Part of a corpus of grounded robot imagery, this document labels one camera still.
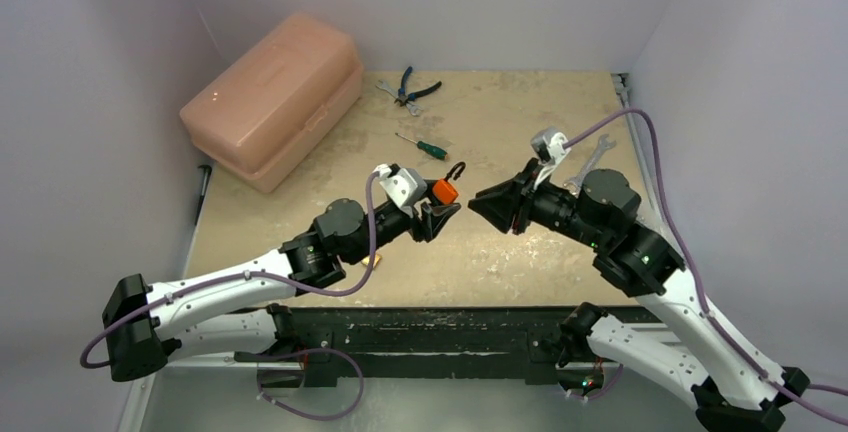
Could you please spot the green handled screwdriver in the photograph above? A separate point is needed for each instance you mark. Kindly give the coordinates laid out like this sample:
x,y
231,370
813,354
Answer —
x,y
431,150

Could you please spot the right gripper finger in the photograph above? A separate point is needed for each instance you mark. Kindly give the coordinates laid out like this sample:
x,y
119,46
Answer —
x,y
501,213
504,191

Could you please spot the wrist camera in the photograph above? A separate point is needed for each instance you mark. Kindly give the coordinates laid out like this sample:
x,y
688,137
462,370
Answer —
x,y
549,146
403,186

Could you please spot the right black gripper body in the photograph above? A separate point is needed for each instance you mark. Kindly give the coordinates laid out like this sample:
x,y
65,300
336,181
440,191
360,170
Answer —
x,y
521,199

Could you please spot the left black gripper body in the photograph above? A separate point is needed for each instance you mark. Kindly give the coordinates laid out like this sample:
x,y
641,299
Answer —
x,y
419,228

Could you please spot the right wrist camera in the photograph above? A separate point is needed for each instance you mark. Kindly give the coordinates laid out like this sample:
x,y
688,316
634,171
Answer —
x,y
549,146

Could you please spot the large silver wrench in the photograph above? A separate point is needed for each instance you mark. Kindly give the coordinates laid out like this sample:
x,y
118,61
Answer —
x,y
604,144

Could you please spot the pink plastic toolbox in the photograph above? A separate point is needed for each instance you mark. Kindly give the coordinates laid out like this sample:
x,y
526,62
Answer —
x,y
262,116

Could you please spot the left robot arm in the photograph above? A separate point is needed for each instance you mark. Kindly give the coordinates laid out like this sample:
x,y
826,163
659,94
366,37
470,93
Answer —
x,y
148,325

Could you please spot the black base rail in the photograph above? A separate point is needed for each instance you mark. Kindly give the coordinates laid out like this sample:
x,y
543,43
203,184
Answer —
x,y
323,344

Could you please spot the orange padlock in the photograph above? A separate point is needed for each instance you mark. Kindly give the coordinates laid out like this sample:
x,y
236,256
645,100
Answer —
x,y
443,191

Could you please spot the brass padlock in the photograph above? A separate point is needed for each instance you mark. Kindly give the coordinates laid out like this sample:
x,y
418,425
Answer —
x,y
368,261

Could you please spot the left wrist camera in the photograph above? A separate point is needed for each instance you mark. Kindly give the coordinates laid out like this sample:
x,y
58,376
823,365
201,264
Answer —
x,y
403,186

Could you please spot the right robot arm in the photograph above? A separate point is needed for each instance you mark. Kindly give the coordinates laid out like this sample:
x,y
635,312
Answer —
x,y
728,383

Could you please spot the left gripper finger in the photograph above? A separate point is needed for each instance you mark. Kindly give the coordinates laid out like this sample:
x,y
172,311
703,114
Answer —
x,y
434,218
424,196

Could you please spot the small silver wrench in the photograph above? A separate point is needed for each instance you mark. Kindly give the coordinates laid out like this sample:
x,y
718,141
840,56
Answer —
x,y
411,107

